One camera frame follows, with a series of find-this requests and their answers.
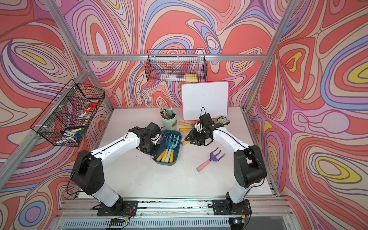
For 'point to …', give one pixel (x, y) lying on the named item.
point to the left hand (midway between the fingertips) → (157, 153)
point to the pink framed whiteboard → (202, 97)
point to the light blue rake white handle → (173, 144)
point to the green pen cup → (169, 120)
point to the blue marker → (70, 133)
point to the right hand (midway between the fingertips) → (188, 143)
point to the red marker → (88, 109)
